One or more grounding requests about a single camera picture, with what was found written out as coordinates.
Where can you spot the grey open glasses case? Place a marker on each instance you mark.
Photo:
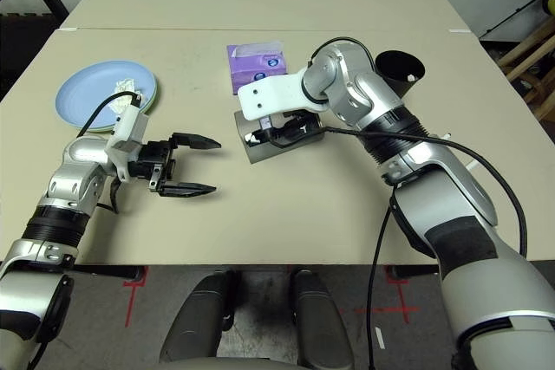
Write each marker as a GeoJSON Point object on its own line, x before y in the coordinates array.
{"type": "Point", "coordinates": [269, 154]}

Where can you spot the yellow-green object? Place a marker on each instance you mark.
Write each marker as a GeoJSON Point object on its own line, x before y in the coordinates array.
{"type": "Point", "coordinates": [548, 1]}

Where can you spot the grey robot right leg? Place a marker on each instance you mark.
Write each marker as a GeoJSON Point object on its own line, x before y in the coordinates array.
{"type": "Point", "coordinates": [321, 318]}

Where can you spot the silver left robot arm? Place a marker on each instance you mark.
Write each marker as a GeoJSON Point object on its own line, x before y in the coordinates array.
{"type": "Point", "coordinates": [78, 151]}

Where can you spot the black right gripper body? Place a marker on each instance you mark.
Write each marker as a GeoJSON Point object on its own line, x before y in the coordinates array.
{"type": "Point", "coordinates": [303, 121]}

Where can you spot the purple tissue box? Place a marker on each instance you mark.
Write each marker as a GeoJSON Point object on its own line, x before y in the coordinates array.
{"type": "Point", "coordinates": [260, 67]}

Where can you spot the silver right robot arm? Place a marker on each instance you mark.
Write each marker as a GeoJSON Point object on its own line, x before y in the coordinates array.
{"type": "Point", "coordinates": [347, 79]}

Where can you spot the black table foot bar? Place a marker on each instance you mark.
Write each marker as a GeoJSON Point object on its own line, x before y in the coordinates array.
{"type": "Point", "coordinates": [108, 272]}
{"type": "Point", "coordinates": [412, 271]}

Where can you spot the black sunglasses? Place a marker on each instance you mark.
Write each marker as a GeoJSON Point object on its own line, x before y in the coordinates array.
{"type": "Point", "coordinates": [260, 136]}

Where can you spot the black stand rod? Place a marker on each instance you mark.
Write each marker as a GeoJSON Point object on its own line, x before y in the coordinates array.
{"type": "Point", "coordinates": [513, 12]}

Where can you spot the white tissue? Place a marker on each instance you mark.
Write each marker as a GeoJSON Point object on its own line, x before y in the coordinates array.
{"type": "Point", "coordinates": [123, 86]}

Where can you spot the green plastic plate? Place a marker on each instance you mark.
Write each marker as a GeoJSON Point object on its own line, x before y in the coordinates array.
{"type": "Point", "coordinates": [155, 95]}

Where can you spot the beige robot torso cover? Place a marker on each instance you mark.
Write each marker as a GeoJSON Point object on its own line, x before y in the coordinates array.
{"type": "Point", "coordinates": [234, 365]}

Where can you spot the wooden rack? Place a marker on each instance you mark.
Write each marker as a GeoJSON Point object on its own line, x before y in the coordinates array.
{"type": "Point", "coordinates": [526, 43]}

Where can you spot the grey robot left leg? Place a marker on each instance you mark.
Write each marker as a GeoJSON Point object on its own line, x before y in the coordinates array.
{"type": "Point", "coordinates": [195, 318]}

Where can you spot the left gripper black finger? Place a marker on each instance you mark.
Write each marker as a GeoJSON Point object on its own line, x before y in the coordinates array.
{"type": "Point", "coordinates": [195, 141]}
{"type": "Point", "coordinates": [186, 190]}

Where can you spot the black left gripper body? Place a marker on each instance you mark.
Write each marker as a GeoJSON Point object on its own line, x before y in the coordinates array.
{"type": "Point", "coordinates": [158, 164]}

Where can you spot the black foam floor mat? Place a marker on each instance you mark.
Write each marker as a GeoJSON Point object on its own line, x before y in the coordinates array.
{"type": "Point", "coordinates": [21, 40]}

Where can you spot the grey robot leg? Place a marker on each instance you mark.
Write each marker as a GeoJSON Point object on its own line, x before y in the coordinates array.
{"type": "Point", "coordinates": [321, 318]}
{"type": "Point", "coordinates": [195, 318]}

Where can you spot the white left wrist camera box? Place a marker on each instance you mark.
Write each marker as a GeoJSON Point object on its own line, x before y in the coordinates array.
{"type": "Point", "coordinates": [130, 125]}

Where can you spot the red floor tape mark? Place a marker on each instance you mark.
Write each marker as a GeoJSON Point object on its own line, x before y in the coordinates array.
{"type": "Point", "coordinates": [403, 307]}

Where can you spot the black plastic cup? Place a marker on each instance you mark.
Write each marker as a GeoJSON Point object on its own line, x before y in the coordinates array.
{"type": "Point", "coordinates": [403, 71]}

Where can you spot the white floor tape strip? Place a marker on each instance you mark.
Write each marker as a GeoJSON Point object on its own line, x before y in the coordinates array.
{"type": "Point", "coordinates": [380, 337]}

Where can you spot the blue plastic plate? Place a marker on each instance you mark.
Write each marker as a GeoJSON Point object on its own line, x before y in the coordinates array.
{"type": "Point", "coordinates": [82, 92]}

